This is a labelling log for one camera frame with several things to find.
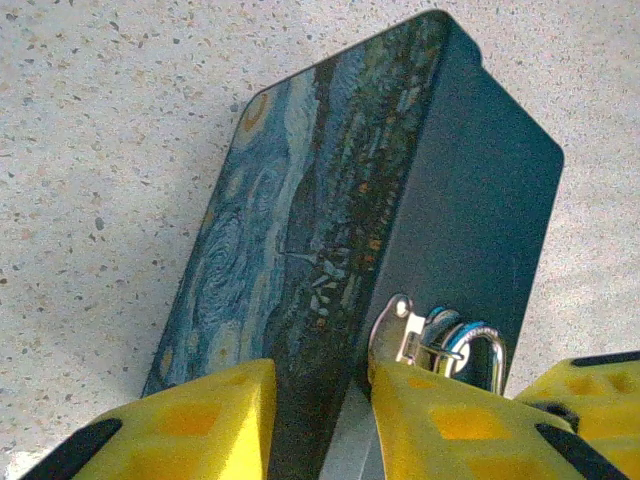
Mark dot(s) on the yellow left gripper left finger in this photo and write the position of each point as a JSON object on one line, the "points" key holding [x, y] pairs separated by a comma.
{"points": [[200, 430]]}

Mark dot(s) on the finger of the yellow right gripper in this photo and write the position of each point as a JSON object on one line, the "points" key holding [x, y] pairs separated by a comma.
{"points": [[610, 440]]}

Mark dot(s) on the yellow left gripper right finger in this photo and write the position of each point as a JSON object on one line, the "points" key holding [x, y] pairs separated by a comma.
{"points": [[450, 440]]}

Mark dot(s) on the starry night printed tin box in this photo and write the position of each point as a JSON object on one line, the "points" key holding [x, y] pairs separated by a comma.
{"points": [[300, 200]]}

